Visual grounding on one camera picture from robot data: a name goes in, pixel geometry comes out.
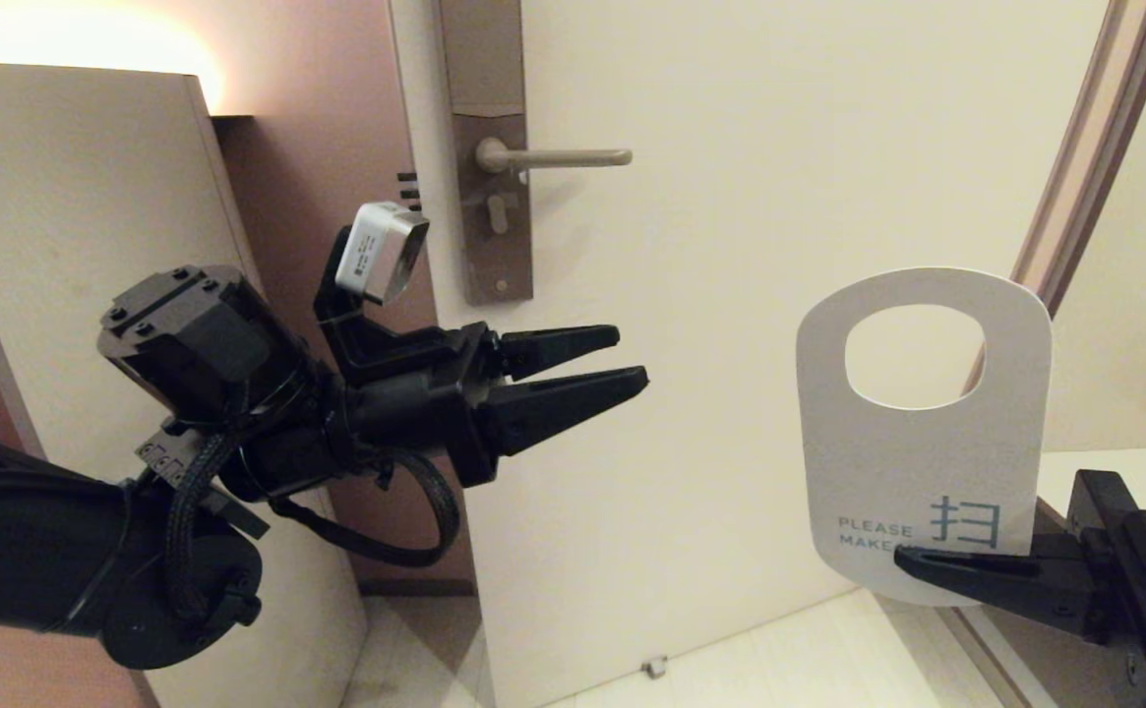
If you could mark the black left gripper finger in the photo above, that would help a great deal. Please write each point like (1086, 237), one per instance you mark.
(553, 408)
(553, 349)

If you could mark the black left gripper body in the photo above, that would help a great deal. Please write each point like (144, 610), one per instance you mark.
(415, 413)

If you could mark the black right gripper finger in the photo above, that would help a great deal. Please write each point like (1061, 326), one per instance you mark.
(1005, 585)

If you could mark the blue do-not-disturb door hanger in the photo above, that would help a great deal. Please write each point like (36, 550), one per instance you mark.
(927, 462)

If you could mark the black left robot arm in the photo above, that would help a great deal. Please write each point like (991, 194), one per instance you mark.
(22, 551)

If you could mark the white door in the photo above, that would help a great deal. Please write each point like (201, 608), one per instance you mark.
(681, 442)

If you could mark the small metal door stop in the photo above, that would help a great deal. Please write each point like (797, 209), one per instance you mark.
(653, 668)

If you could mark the brown door lock plate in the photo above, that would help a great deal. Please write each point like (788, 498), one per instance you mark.
(479, 59)

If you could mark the dark baseboard strip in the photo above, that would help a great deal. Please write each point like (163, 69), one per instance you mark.
(415, 588)

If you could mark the beige cabinet panel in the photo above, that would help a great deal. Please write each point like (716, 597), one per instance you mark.
(71, 177)

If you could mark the brown leather chair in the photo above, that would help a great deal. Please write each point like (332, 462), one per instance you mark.
(2, 678)

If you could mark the brown door frame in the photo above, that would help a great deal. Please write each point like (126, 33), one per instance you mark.
(1074, 147)

